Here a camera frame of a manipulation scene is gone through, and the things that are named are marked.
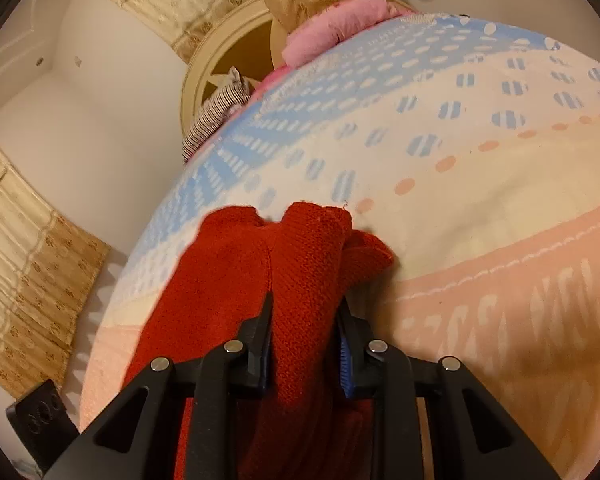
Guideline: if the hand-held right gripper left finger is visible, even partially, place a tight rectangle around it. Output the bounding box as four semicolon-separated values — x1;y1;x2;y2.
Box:
42;290;276;480

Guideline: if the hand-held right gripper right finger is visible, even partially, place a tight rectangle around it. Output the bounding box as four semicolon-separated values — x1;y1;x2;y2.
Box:
336;295;563;480

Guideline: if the red knit garment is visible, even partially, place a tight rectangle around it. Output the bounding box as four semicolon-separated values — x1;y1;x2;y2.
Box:
125;200;396;480

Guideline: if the pink and blue dotted bedspread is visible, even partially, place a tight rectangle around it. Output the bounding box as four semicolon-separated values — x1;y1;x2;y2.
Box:
80;10;600;480

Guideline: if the black flat object with holes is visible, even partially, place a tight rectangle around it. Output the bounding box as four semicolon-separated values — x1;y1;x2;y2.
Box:
6;379;80;476

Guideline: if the striped cloth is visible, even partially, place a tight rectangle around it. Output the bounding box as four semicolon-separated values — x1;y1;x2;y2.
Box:
181;66;253;163

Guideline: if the cream wooden headboard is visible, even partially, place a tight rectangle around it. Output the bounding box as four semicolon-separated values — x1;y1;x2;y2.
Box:
180;0;293;148

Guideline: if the pink quilt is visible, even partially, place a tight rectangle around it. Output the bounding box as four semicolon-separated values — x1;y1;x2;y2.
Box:
262;0;416;83

